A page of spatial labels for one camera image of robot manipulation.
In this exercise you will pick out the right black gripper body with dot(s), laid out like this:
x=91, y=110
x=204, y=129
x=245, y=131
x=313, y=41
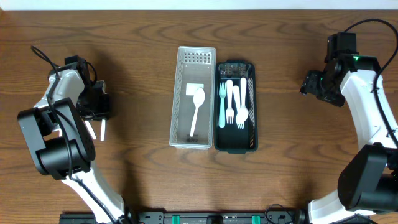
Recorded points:
x=310, y=84

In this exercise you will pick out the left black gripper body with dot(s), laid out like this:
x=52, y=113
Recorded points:
x=101, y=106

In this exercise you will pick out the white plastic spoon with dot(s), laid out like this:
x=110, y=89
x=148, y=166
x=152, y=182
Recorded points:
x=90, y=129
x=198, y=100
x=243, y=109
x=103, y=130

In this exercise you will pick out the white plastic fork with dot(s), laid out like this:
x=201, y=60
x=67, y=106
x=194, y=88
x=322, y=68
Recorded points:
x=229, y=110
x=237, y=99

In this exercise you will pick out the mint green plastic fork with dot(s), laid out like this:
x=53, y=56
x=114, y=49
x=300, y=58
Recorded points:
x=222, y=95

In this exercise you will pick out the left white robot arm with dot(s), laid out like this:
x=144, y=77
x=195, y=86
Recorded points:
x=59, y=136

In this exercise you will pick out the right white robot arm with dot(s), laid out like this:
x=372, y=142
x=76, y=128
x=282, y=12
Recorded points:
x=368, y=184

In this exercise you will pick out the white paper label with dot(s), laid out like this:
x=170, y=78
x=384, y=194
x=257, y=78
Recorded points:
x=191, y=88

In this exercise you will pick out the grey perforated plastic basket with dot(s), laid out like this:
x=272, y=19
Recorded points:
x=194, y=65

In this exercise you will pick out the black perforated plastic basket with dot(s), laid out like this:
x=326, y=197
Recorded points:
x=232, y=138

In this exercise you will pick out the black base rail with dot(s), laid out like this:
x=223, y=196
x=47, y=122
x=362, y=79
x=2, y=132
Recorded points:
x=271, y=216

